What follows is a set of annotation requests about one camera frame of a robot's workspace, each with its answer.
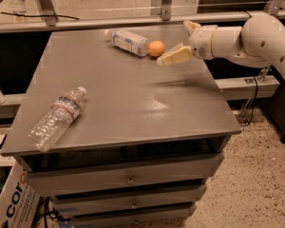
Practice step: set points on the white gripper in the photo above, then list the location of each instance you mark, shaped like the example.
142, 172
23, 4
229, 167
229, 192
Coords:
200, 43

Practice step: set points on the orange fruit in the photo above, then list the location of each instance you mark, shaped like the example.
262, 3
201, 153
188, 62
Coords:
156, 48

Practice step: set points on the blue label plastic bottle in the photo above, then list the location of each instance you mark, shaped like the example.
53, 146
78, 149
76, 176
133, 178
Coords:
128, 41

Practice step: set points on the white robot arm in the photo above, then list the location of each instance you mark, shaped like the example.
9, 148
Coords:
259, 43

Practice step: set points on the clear crushed water bottle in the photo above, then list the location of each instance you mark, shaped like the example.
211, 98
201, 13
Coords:
55, 122

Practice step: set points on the grey drawer cabinet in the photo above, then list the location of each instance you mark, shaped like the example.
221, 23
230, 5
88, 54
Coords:
142, 149

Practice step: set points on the white cardboard box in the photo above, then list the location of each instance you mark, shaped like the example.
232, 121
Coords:
18, 200

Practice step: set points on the metal frame rail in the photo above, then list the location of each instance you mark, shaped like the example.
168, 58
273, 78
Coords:
214, 17

